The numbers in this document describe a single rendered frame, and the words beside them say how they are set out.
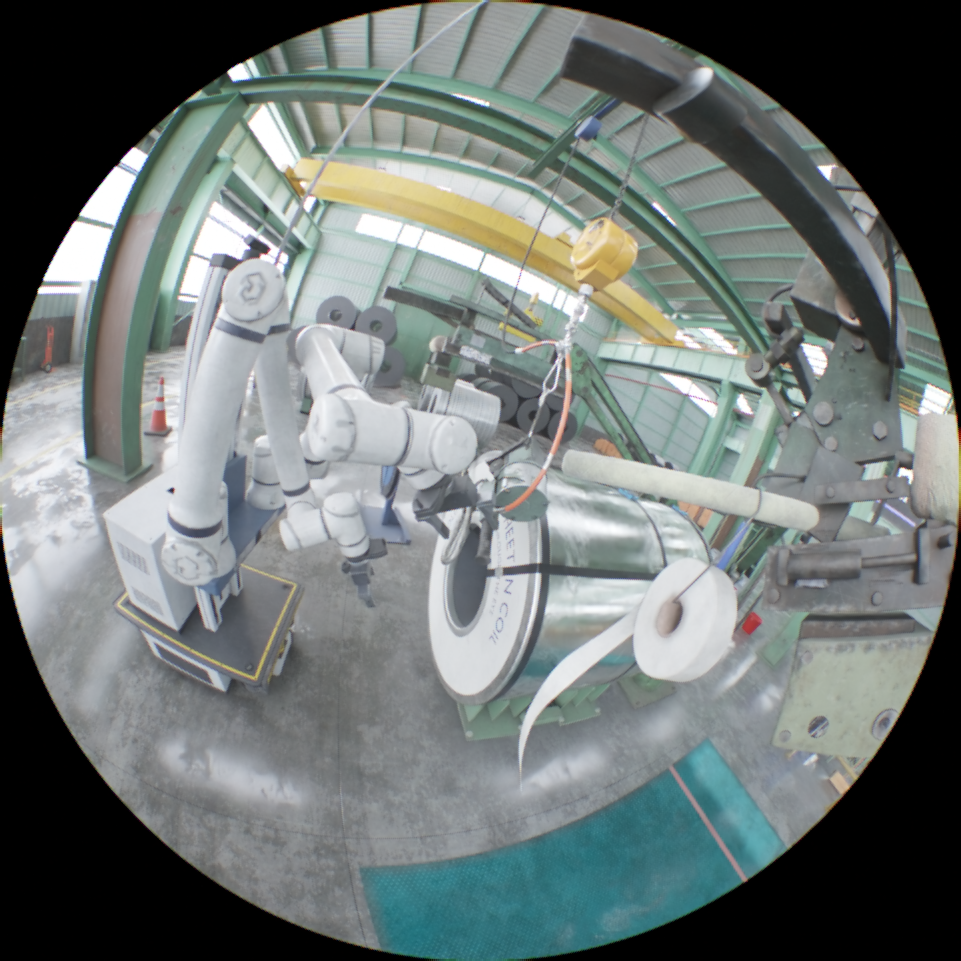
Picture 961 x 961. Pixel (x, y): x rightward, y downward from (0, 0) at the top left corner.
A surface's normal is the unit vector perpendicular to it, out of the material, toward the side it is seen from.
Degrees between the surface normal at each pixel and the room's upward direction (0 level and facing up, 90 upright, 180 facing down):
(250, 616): 0
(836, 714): 90
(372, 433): 71
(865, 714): 90
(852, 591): 90
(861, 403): 90
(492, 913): 0
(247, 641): 0
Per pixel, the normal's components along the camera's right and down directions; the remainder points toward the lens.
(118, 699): 0.35, -0.88
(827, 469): -0.91, -0.23
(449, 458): 0.69, 0.22
